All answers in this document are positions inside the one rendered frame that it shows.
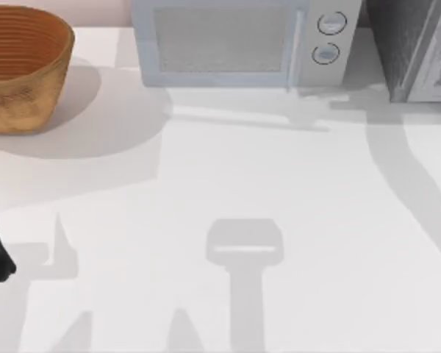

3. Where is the microwave oven door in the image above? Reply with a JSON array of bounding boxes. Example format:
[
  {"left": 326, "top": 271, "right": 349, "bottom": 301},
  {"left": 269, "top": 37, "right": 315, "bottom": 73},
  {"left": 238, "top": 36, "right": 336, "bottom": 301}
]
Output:
[{"left": 129, "top": 0, "right": 311, "bottom": 89}]

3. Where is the pale microwave oven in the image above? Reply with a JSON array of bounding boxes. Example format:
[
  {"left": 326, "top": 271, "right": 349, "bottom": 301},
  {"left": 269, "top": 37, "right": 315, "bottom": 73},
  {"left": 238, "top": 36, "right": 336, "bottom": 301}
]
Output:
[{"left": 129, "top": 0, "right": 365, "bottom": 93}]

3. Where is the round microwave knob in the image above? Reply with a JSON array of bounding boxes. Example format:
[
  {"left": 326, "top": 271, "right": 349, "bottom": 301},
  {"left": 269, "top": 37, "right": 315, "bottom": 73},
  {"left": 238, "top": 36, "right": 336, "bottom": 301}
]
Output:
[
  {"left": 317, "top": 10, "right": 348, "bottom": 36},
  {"left": 311, "top": 41, "right": 341, "bottom": 66}
]

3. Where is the brown woven basket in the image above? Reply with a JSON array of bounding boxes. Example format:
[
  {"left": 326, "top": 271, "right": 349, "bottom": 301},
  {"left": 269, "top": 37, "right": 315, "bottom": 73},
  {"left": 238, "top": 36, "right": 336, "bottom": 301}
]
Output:
[{"left": 0, "top": 5, "right": 76, "bottom": 135}]

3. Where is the grey cabinet with dark inside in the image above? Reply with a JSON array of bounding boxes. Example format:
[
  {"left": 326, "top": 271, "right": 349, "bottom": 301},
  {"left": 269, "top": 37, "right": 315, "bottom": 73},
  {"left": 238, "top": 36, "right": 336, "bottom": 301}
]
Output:
[{"left": 364, "top": 0, "right": 441, "bottom": 104}]

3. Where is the microwave door handle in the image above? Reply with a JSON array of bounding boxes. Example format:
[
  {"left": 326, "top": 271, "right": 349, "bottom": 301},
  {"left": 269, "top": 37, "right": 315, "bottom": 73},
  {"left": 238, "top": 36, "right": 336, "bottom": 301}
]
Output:
[{"left": 287, "top": 10, "right": 304, "bottom": 95}]

